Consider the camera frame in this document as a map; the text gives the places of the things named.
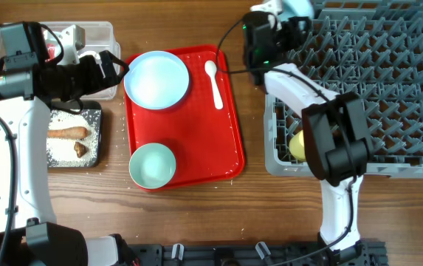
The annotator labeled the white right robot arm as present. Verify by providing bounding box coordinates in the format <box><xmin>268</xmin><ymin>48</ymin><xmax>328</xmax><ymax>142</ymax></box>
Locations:
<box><xmin>242</xmin><ymin>11</ymin><xmax>373</xmax><ymax>253</ymax></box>

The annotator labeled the red plastic tray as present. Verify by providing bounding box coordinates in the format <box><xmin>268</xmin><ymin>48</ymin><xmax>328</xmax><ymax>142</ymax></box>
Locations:
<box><xmin>124</xmin><ymin>44</ymin><xmax>245</xmax><ymax>189</ymax></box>

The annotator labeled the light green bowl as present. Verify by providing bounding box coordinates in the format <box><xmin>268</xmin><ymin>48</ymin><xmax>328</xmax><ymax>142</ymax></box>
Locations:
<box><xmin>129</xmin><ymin>143</ymin><xmax>176</xmax><ymax>190</ymax></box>

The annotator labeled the light blue plate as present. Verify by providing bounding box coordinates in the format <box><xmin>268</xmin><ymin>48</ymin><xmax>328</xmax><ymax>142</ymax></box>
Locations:
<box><xmin>123</xmin><ymin>51</ymin><xmax>190</xmax><ymax>110</ymax></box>

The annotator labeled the light blue bowl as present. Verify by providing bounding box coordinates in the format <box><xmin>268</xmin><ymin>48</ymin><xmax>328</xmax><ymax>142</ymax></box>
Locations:
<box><xmin>278</xmin><ymin>0</ymin><xmax>314</xmax><ymax>20</ymax></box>

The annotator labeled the red candy wrapper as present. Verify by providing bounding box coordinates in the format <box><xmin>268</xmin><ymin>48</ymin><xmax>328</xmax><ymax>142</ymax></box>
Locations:
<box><xmin>47</xmin><ymin>44</ymin><xmax>56</xmax><ymax>61</ymax></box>

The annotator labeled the yellow plastic cup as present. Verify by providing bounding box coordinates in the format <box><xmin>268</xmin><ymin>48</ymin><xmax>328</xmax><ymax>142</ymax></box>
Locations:
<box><xmin>289</xmin><ymin>130</ymin><xmax>306</xmax><ymax>161</ymax></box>

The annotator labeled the clear plastic storage bin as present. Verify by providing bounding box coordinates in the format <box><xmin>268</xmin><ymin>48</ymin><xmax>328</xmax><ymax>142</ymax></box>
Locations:
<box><xmin>0</xmin><ymin>21</ymin><xmax>121</xmax><ymax>100</ymax></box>

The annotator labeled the grey dishwasher rack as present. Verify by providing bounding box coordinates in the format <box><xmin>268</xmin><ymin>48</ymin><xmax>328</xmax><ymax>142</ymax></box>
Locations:
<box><xmin>264</xmin><ymin>0</ymin><xmax>423</xmax><ymax>180</ymax></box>

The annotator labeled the black waste bin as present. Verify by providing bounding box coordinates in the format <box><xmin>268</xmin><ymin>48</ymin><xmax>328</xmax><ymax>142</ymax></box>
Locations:
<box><xmin>47</xmin><ymin>100</ymin><xmax>103</xmax><ymax>168</ymax></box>

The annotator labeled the white plastic spoon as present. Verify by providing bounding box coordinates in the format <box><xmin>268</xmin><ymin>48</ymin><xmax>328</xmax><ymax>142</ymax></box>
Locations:
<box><xmin>204</xmin><ymin>61</ymin><xmax>224</xmax><ymax>110</ymax></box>

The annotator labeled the brown food scrap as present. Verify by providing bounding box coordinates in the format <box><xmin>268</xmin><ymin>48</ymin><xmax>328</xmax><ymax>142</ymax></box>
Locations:
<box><xmin>74</xmin><ymin>142</ymin><xmax>88</xmax><ymax>158</ymax></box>

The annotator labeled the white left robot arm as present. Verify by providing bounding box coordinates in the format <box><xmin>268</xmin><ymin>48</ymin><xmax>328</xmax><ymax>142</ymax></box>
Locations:
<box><xmin>0</xmin><ymin>21</ymin><xmax>140</xmax><ymax>265</ymax></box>

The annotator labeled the orange carrot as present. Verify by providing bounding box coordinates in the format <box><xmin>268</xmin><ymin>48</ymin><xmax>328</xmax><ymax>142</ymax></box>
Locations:
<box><xmin>47</xmin><ymin>126</ymin><xmax>89</xmax><ymax>140</ymax></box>

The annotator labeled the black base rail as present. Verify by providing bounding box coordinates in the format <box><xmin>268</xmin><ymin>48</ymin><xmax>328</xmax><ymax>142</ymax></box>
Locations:
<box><xmin>131</xmin><ymin>240</ymin><xmax>389</xmax><ymax>266</ymax></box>

